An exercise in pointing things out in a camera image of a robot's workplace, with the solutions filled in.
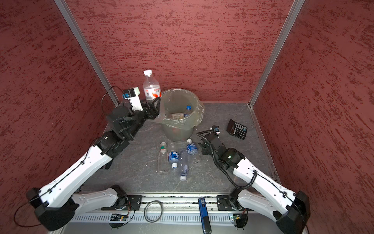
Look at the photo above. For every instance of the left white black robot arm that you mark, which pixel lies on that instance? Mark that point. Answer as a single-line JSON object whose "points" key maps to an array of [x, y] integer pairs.
{"points": [[58, 202]]}

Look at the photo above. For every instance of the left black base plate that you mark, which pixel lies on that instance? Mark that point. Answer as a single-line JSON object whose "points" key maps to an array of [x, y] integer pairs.
{"points": [[131, 201]]}

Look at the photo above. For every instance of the right small circuit board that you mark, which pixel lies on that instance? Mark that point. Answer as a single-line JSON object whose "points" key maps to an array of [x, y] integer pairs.
{"points": [[239, 217]]}

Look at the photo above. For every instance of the small circuit board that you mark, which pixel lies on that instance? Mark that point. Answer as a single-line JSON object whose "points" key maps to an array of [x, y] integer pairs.
{"points": [[118, 217], [239, 217]]}

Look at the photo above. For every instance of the blue black handheld tool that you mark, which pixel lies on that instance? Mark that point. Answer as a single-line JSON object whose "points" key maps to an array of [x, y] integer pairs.
{"points": [[206, 227]]}

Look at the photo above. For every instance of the aluminium front rail frame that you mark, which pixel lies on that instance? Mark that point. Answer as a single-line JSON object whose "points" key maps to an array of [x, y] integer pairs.
{"points": [[167, 209]]}

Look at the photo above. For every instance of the small blue label bottle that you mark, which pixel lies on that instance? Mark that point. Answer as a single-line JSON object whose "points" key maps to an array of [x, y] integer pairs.
{"points": [[173, 155]]}

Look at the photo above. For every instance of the left small circuit board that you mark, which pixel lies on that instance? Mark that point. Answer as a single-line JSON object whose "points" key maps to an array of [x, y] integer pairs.
{"points": [[118, 217]]}

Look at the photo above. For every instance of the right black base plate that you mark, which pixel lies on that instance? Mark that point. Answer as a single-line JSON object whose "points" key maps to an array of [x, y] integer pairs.
{"points": [[228, 203]]}

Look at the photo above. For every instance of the grey bin with plastic liner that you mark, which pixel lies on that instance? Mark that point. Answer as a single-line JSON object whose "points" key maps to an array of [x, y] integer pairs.
{"points": [[180, 112]]}

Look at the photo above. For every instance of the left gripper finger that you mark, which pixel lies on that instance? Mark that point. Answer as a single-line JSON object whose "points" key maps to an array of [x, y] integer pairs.
{"points": [[152, 113], [155, 103]]}

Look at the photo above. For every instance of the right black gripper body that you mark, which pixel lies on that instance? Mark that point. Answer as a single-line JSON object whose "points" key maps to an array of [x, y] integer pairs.
{"points": [[205, 150]]}

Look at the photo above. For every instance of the orange white label bottle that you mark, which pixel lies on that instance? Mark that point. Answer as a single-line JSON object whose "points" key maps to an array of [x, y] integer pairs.
{"points": [[177, 116]]}

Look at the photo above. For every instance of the black calculator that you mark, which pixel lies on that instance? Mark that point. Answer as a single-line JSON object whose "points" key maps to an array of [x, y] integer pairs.
{"points": [[237, 130]]}

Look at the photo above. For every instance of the blue label bottle cap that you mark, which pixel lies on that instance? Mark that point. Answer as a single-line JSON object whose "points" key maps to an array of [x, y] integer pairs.
{"points": [[193, 151]]}

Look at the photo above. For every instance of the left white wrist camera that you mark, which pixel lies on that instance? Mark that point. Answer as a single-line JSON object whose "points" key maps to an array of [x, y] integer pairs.
{"points": [[132, 96]]}

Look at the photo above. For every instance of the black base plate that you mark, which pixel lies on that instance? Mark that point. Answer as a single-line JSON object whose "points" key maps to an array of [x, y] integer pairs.
{"points": [[228, 203], [131, 201]]}

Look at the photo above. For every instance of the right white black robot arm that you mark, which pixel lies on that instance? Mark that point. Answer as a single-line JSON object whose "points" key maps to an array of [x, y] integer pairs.
{"points": [[255, 190]]}

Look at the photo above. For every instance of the red white label water bottle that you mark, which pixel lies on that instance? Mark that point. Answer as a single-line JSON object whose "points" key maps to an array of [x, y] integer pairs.
{"points": [[152, 89]]}

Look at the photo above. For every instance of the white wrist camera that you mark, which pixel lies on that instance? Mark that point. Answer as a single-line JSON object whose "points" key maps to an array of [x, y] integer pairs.
{"points": [[132, 96], [215, 128]]}

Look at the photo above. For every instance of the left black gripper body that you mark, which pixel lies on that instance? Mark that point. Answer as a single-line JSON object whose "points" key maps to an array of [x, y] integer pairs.
{"points": [[139, 117]]}

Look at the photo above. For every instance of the long clear bottle blue label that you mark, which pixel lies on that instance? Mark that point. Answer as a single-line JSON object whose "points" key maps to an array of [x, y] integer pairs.
{"points": [[183, 164]]}

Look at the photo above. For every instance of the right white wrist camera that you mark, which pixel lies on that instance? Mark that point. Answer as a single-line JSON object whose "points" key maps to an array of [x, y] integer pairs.
{"points": [[215, 128]]}

